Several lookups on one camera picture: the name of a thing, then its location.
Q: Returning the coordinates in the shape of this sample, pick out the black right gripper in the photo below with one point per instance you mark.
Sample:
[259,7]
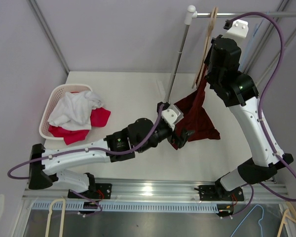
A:
[206,62]

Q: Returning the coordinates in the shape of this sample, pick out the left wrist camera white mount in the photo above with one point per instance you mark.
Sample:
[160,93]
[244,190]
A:
[172,115]

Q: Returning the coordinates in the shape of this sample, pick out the white plastic laundry basket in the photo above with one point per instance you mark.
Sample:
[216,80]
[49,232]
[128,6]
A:
[54,97]

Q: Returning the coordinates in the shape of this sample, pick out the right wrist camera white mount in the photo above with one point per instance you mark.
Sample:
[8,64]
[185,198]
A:
[236,30]

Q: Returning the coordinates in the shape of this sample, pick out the blue wire hanger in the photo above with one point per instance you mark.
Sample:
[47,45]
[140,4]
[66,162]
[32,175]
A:
[249,45]

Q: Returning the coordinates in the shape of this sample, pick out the beige hanger floor right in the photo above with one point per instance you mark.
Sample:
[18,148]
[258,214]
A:
[288,222]

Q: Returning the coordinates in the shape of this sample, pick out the pink magenta t shirt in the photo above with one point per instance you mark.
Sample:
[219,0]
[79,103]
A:
[72,132]

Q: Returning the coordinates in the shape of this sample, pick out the white t shirt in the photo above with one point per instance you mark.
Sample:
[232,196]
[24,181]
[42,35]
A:
[76,107]

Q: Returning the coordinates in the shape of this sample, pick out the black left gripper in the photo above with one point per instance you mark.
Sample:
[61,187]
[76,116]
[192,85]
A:
[180,140]

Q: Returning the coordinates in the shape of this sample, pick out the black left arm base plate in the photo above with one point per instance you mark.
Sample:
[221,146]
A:
[97,191]

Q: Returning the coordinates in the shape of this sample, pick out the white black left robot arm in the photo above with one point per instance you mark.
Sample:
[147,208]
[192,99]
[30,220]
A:
[50,167]

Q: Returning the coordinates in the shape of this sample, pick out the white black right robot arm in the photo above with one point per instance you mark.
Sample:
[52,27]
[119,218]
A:
[239,93]

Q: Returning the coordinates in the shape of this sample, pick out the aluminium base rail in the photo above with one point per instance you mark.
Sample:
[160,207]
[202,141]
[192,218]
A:
[130,190]

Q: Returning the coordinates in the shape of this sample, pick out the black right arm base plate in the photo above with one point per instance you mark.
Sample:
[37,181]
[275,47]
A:
[215,193]

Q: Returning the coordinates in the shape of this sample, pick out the dark maroon t shirt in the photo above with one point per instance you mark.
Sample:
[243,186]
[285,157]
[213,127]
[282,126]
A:
[195,117]

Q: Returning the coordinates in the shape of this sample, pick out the white slotted cable duct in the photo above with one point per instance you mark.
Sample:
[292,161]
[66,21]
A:
[112,206]

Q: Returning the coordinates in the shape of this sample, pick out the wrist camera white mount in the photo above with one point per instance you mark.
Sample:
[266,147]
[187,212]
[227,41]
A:
[236,30]
[172,115]

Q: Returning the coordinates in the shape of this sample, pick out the beige wooden hanger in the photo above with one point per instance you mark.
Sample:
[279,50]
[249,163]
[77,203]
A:
[211,25]

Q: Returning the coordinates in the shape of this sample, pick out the metal clothes rack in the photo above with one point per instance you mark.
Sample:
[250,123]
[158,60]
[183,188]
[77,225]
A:
[191,13]

